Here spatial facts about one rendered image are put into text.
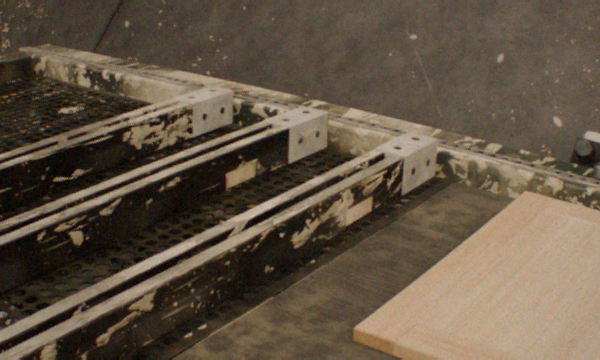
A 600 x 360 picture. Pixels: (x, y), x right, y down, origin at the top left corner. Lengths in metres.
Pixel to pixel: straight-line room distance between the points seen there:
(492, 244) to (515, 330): 0.24
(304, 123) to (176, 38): 1.71
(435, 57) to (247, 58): 0.70
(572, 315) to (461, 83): 1.59
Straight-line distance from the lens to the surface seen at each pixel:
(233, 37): 3.07
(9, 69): 2.25
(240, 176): 1.46
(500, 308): 1.10
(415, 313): 1.06
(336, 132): 1.64
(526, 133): 2.49
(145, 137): 1.60
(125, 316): 0.97
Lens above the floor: 2.28
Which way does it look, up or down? 57 degrees down
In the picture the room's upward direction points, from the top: 59 degrees counter-clockwise
